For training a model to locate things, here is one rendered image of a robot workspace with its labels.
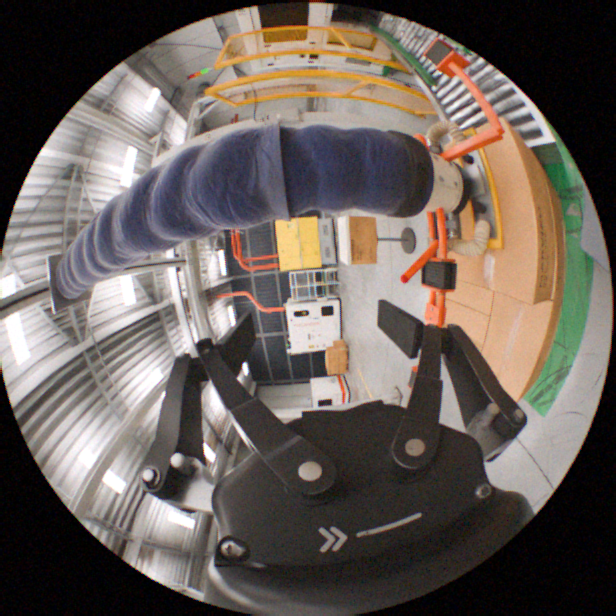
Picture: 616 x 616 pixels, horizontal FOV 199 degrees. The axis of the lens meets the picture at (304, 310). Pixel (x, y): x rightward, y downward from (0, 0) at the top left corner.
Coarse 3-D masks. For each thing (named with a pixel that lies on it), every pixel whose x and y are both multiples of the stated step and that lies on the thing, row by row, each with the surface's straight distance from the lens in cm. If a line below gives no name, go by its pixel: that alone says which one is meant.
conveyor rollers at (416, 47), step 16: (384, 16) 296; (400, 32) 249; (416, 32) 230; (432, 32) 214; (416, 48) 217; (432, 64) 197; (480, 64) 161; (448, 80) 175; (480, 80) 157; (496, 80) 148; (448, 96) 164; (464, 96) 154; (496, 96) 143; (512, 96) 137; (448, 112) 161; (464, 112) 150; (480, 112) 142; (496, 112) 139; (512, 112) 132; (528, 112) 130; (464, 128) 147; (528, 128) 125
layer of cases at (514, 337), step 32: (448, 256) 143; (480, 288) 125; (448, 320) 147; (480, 320) 127; (512, 320) 115; (544, 320) 108; (480, 352) 131; (512, 352) 118; (544, 352) 133; (512, 384) 122
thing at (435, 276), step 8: (424, 264) 54; (432, 264) 51; (440, 264) 48; (448, 264) 47; (456, 264) 50; (424, 272) 54; (432, 272) 51; (440, 272) 49; (448, 272) 48; (456, 272) 50; (424, 280) 54; (432, 280) 51; (440, 280) 49; (448, 280) 49; (432, 288) 50; (440, 288) 49; (448, 288) 50
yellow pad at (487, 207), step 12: (468, 132) 64; (456, 144) 65; (468, 156) 58; (480, 156) 59; (480, 168) 58; (492, 180) 56; (492, 192) 55; (480, 204) 53; (492, 204) 54; (480, 216) 55; (492, 216) 53; (492, 228) 53; (492, 240) 53
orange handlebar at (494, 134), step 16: (464, 80) 53; (480, 96) 49; (496, 128) 44; (464, 144) 47; (480, 144) 45; (448, 160) 51; (432, 224) 53; (432, 240) 52; (432, 256) 52; (432, 304) 54; (432, 320) 53
